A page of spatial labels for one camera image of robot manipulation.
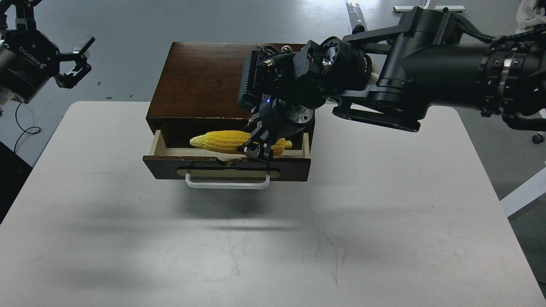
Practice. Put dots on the dark wooden drawer cabinet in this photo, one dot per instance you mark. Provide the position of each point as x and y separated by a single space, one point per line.
198 91

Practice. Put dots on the wooden drawer with white handle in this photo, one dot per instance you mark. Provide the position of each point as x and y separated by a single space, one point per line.
201 166

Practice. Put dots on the yellow corn cob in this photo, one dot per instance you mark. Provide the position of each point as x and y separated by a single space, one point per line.
223 141

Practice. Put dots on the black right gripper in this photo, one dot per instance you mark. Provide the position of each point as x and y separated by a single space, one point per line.
277 119

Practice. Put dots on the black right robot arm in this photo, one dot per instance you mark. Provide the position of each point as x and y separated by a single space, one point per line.
389 77

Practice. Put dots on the white office chair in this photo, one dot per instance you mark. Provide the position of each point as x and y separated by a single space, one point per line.
530 13

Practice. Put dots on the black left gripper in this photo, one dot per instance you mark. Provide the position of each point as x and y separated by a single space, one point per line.
25 64

